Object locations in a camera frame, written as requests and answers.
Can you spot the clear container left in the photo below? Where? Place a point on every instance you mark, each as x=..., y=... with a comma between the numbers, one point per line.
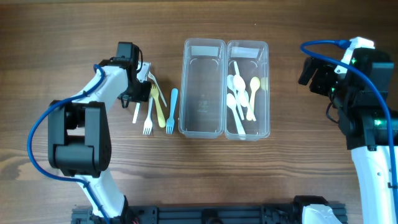
x=202, y=88

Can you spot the clear container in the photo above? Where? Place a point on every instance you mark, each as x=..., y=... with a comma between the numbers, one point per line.
x=252, y=57
x=202, y=88

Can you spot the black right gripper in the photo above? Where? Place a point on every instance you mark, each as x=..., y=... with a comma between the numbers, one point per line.
x=319, y=82

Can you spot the clear container right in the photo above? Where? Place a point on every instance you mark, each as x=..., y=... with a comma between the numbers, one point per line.
x=252, y=57

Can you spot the clear white curved fork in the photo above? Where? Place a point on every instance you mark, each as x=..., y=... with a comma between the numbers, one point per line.
x=153, y=78

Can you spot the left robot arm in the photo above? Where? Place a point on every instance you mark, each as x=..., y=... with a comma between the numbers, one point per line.
x=79, y=142

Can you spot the yellow plastic spoon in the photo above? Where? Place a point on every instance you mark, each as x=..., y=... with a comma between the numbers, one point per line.
x=254, y=86

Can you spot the white plastic fork straight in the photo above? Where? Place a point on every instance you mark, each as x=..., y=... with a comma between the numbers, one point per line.
x=142, y=76

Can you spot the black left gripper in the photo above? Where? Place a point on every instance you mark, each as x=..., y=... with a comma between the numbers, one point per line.
x=138, y=92

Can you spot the yellow plastic fork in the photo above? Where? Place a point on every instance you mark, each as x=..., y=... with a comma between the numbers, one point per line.
x=160, y=116

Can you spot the white plastic spoon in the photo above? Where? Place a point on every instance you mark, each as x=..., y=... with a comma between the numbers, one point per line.
x=250, y=110
x=231, y=104
x=231, y=86
x=237, y=70

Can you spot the white fork tines down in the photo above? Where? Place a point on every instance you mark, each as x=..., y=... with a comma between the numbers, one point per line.
x=148, y=124

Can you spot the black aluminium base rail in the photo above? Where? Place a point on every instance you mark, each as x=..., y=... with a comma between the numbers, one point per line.
x=266, y=214

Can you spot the light blue plastic fork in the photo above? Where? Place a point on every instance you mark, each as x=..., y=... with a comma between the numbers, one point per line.
x=170, y=123

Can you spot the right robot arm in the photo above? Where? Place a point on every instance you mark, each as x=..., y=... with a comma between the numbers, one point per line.
x=360, y=99

